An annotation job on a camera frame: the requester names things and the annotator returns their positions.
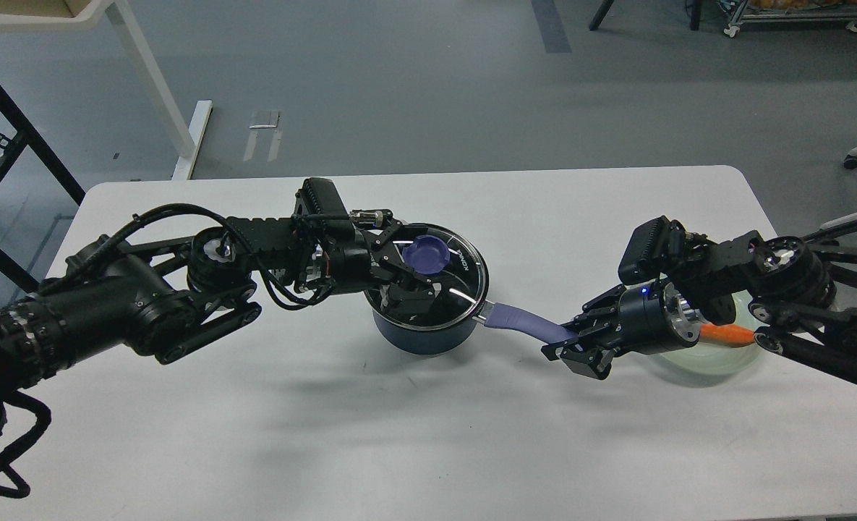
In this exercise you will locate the blue saucepan with purple handle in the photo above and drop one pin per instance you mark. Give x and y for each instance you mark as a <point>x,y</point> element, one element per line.
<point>452,317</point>

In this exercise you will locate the black right camera box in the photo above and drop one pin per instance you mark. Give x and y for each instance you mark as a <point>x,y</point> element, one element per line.
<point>654,247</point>

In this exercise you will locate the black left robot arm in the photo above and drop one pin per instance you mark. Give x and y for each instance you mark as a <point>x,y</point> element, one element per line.
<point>178,278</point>

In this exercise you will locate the glass lid with purple knob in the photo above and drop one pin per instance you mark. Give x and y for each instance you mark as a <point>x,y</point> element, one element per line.
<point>450,271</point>

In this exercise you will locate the metal wheeled cart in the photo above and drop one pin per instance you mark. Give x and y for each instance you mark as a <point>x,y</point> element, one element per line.
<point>742,13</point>

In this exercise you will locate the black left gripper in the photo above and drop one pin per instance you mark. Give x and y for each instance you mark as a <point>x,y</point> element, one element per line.
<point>360,260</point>

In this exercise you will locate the orange toy carrot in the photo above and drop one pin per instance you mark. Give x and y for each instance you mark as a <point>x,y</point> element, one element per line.
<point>728,335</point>

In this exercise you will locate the white desk frame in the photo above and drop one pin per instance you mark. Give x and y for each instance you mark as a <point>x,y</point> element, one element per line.
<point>78,16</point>

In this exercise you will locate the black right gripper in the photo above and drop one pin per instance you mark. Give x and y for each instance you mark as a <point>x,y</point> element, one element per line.
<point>651,318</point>

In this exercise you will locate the black table frame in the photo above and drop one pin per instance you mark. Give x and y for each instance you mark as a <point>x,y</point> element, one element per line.
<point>28,138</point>

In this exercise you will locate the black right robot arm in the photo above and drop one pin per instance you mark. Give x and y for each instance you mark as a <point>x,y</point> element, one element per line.
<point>803,291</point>

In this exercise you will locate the black left camera box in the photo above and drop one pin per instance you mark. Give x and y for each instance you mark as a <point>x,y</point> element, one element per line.
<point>320,208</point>

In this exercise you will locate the black camera box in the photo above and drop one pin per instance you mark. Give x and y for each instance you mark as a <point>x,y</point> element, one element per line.
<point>654,247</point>
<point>320,208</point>

